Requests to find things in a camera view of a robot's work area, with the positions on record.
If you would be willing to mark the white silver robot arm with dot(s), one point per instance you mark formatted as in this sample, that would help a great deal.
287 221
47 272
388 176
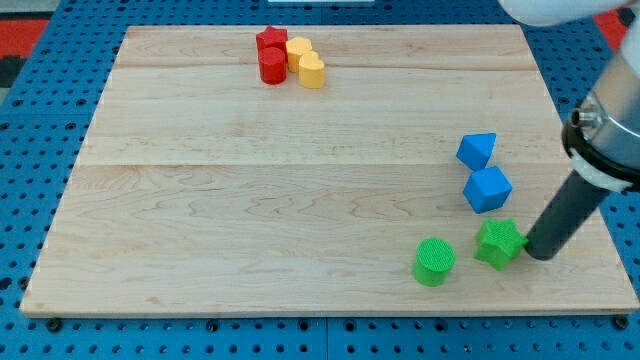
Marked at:
602 134

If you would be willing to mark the yellow heart block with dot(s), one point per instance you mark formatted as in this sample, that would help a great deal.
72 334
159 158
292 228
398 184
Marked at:
311 71

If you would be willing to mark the wooden board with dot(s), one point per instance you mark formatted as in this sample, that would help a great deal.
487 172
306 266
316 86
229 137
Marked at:
201 192

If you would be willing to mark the red cylinder block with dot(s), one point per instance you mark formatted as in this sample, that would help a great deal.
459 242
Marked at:
272 65

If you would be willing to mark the yellow hexagon block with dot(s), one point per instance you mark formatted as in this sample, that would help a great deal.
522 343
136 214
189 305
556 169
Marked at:
296 48

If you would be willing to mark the green cylinder block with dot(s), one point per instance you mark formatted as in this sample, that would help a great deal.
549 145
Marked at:
434 260

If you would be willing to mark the red star block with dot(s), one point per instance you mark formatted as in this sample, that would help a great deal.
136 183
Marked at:
272 37

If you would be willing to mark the blue triangle block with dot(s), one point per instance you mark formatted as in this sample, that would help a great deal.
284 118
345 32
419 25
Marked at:
475 150

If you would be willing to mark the blue cube block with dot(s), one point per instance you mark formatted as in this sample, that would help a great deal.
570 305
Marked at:
487 189

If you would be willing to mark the green star block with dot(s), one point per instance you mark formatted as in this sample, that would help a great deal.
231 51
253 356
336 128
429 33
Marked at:
499 242

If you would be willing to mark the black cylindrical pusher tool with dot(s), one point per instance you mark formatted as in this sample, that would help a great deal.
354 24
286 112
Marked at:
574 202

